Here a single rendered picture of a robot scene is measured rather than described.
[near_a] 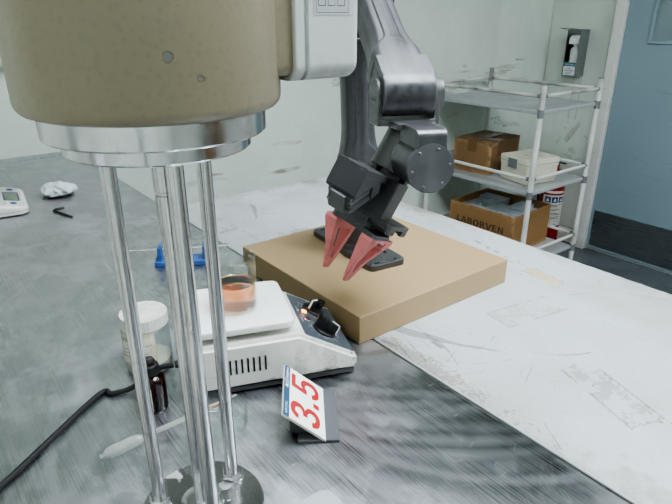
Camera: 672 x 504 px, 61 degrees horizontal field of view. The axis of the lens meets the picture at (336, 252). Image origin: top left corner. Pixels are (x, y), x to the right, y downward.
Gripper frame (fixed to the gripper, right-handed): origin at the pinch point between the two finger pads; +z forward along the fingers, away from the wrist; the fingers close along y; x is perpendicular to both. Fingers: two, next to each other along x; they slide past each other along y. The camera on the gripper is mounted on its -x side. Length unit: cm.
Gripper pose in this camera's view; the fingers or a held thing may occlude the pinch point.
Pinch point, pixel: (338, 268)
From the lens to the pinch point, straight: 76.3
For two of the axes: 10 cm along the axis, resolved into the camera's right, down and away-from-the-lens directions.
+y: 7.6, 5.1, -4.0
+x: 4.5, 0.1, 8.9
